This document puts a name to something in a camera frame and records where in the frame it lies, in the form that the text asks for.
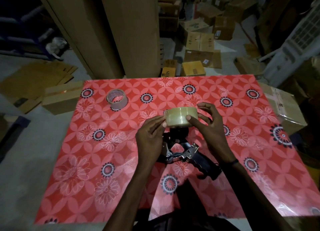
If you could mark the person's left hand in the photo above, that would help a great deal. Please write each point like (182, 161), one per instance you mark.
(150, 143)

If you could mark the flattened cardboard sheets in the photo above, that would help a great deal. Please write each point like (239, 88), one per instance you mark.
(37, 80)

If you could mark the clear tape roll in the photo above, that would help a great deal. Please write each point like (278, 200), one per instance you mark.
(180, 118)

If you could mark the person's right hand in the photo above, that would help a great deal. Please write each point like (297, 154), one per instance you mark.
(215, 135)

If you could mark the black metal tape dispenser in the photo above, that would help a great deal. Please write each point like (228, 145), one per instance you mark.
(205, 163)

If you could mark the large dark printed carton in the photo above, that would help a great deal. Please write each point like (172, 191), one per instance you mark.
(282, 18)

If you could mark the person's left forearm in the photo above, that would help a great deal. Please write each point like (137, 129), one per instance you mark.
(130, 200)

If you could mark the dark patterned shirt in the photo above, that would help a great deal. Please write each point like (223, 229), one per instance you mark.
(187, 224)

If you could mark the black wristband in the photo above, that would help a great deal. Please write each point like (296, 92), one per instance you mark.
(235, 161)

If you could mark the red floral table cover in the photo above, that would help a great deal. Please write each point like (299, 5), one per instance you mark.
(87, 188)

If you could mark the taped plastic-wrapped cardboard box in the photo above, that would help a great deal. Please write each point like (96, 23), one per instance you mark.
(287, 105)

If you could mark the tall brown cardboard carton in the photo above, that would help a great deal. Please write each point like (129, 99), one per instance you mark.
(75, 25)
(135, 25)

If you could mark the dark blue metal beam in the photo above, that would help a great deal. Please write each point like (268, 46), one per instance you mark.
(12, 130)

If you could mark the person's right forearm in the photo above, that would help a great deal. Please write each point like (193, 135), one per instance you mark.
(250, 195)

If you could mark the white air cooler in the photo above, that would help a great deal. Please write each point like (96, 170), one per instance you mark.
(295, 53)

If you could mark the pile of cardboard boxes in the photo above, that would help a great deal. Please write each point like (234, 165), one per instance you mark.
(200, 40)

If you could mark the white crumpled plastic bag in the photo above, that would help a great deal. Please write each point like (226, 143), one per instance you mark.
(56, 47)

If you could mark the brown cardboard box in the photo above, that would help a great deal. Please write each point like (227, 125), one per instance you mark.
(60, 100)

